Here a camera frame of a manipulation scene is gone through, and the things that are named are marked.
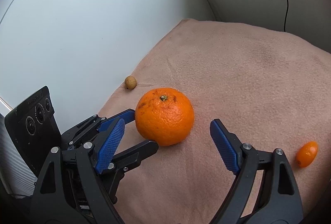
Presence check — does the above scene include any pink table cloth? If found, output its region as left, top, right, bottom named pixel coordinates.
left=99, top=19, right=330, bottom=223

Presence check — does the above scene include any black camera box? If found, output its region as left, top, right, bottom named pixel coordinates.
left=5, top=86, right=61, bottom=176

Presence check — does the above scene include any large orange with stem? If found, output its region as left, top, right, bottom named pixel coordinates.
left=135, top=88, right=195, bottom=147

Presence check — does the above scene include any small kumquat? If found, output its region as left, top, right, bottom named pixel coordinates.
left=295, top=141, right=318, bottom=168

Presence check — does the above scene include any brown longan fruit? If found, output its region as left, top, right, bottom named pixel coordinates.
left=124, top=75, right=137, bottom=90

